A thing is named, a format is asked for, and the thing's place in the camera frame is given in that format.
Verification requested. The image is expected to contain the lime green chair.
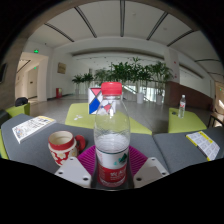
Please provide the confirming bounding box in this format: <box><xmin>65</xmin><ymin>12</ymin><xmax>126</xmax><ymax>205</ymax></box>
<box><xmin>4</xmin><ymin>103</ymin><xmax>31</xmax><ymax>118</ymax></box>

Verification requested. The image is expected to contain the white booklet with yellow edge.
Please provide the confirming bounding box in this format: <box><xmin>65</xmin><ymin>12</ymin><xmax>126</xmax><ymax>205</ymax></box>
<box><xmin>185</xmin><ymin>130</ymin><xmax>221</xmax><ymax>162</ymax></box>

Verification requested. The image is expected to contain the white box with coloured triangles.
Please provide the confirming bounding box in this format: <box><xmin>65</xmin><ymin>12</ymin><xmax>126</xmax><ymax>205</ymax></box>
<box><xmin>87</xmin><ymin>87</ymin><xmax>115</xmax><ymax>116</ymax></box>

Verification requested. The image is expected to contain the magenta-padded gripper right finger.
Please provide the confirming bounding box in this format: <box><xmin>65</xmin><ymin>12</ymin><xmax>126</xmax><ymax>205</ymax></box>
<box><xmin>127</xmin><ymin>145</ymin><xmax>171</xmax><ymax>190</ymax></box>

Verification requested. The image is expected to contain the red-capped clear water bottle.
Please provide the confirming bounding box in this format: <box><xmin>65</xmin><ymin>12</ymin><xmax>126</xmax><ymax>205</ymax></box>
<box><xmin>93</xmin><ymin>81</ymin><xmax>132</xmax><ymax>190</ymax></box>

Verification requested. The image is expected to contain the wooden bench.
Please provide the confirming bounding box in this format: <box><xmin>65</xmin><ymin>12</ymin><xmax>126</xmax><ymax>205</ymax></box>
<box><xmin>208</xmin><ymin>111</ymin><xmax>224</xmax><ymax>128</ymax></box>

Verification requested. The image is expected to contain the group of potted green plants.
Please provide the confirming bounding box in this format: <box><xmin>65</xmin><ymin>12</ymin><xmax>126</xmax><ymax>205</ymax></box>
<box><xmin>71</xmin><ymin>57</ymin><xmax>175</xmax><ymax>105</ymax></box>

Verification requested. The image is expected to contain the small clear water bottle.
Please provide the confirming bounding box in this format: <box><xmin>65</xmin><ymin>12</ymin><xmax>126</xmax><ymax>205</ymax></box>
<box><xmin>177</xmin><ymin>94</ymin><xmax>187</xmax><ymax>119</ymax></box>

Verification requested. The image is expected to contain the red and white mug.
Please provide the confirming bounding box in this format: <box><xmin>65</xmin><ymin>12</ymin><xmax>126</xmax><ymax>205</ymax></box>
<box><xmin>47</xmin><ymin>130</ymin><xmax>87</xmax><ymax>167</ymax></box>

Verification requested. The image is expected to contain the black chair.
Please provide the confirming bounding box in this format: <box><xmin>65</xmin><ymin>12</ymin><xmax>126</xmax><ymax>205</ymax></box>
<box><xmin>0</xmin><ymin>109</ymin><xmax>11</xmax><ymax>128</ymax></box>

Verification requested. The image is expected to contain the framed wall picture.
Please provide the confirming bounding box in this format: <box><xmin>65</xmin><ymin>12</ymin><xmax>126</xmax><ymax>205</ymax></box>
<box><xmin>57</xmin><ymin>62</ymin><xmax>67</xmax><ymax>75</ymax></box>

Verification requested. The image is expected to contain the white printed booklet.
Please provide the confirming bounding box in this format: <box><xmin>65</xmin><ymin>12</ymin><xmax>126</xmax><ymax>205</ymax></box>
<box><xmin>12</xmin><ymin>115</ymin><xmax>57</xmax><ymax>144</ymax></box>

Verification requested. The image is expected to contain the small lime green table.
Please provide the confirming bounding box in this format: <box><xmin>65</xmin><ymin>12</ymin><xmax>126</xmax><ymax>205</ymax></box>
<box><xmin>167</xmin><ymin>107</ymin><xmax>208</xmax><ymax>134</ymax></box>

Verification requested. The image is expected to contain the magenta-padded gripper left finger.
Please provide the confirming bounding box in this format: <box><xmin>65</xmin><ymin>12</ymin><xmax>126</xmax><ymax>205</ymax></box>
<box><xmin>54</xmin><ymin>144</ymin><xmax>99</xmax><ymax>190</ymax></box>

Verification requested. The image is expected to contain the black backpack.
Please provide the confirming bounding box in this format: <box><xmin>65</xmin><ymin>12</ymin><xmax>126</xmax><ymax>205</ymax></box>
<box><xmin>14</xmin><ymin>96</ymin><xmax>29</xmax><ymax>108</ymax></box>

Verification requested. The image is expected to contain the large lime green table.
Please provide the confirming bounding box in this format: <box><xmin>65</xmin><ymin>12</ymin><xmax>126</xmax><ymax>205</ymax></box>
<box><xmin>64</xmin><ymin>102</ymin><xmax>153</xmax><ymax>136</ymax></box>

